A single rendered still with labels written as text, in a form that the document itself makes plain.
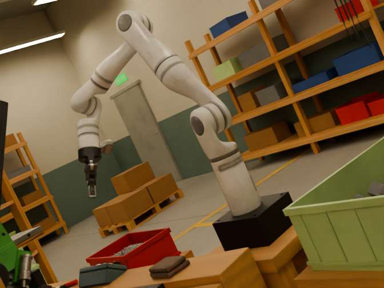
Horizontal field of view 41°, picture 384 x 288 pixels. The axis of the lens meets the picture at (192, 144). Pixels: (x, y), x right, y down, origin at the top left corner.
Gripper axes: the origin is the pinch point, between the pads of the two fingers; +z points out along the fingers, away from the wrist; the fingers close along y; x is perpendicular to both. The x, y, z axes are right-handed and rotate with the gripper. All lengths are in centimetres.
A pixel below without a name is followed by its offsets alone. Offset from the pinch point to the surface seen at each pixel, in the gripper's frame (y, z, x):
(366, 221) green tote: 65, 30, 52
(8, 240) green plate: 0.5, 13.7, -25.4
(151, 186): -589, -184, 136
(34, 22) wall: -846, -656, -33
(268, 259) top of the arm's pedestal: 36, 32, 40
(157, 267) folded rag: 22.0, 29.0, 14.1
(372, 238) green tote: 64, 33, 53
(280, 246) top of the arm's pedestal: 34, 28, 45
